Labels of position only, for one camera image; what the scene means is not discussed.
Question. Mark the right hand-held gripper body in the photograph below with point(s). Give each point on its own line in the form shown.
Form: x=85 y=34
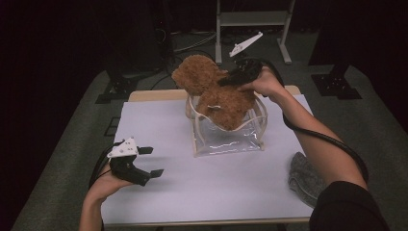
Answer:
x=247 y=70

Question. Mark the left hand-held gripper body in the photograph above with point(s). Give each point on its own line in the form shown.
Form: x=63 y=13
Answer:
x=126 y=166

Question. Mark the brown teddy bear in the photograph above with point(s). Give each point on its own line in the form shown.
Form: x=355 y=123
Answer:
x=221 y=102

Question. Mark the clear plastic bag beige trim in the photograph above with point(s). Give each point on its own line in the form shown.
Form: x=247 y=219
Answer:
x=224 y=141

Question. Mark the grey knitted bear sweater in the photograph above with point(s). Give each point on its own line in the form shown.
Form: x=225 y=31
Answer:
x=306 y=179

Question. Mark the person's right hand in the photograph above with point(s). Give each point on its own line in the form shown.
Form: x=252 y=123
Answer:
x=264 y=83

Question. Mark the person's left hand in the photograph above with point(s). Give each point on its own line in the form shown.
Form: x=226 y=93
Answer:
x=106 y=189

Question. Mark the wooden table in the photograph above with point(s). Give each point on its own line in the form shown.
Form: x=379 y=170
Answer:
x=154 y=95

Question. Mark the person's black clothing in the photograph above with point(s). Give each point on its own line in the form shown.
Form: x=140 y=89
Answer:
x=346 y=208

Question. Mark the white metal stand frame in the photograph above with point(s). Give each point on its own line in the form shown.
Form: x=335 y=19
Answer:
x=253 y=18

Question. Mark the black stand base plate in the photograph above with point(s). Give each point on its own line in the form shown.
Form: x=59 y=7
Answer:
x=118 y=88
x=335 y=86

